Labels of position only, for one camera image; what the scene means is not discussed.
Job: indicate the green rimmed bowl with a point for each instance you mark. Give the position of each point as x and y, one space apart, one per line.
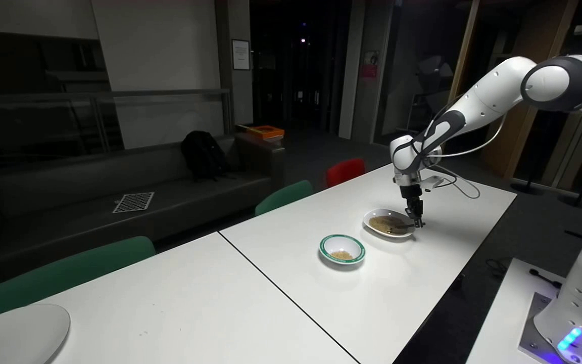
327 255

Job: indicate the red chair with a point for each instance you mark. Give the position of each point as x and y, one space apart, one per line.
344 173

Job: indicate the white bowl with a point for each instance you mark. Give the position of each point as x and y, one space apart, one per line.
386 234

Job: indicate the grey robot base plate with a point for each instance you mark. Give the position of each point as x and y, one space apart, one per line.
541 335

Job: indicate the red wall sign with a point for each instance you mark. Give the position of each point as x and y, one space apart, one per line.
370 67

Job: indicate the black dumbbell shaped tool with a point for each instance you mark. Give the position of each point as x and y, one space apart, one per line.
547 277

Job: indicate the dark grey sofa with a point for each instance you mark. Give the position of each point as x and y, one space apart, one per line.
69 194

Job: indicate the framed wall notice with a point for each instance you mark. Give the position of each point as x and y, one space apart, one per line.
241 55

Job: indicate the glass railing panel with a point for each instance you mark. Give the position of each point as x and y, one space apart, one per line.
35 128

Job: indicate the bin with orange lid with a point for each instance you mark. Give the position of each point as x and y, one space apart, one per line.
264 144

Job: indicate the brown grain contents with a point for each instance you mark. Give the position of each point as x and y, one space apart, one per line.
385 224
343 255

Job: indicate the white paper sheet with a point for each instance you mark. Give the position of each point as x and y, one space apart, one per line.
135 203

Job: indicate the black backpack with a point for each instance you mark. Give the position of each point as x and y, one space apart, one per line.
203 154

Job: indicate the white round plate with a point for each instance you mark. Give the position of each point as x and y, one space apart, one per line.
16 335

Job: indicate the green chair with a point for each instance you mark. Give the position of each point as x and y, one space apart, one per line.
284 194
61 273

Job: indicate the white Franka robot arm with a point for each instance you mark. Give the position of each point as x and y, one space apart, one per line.
494 93

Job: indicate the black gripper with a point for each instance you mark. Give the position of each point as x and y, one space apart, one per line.
413 193

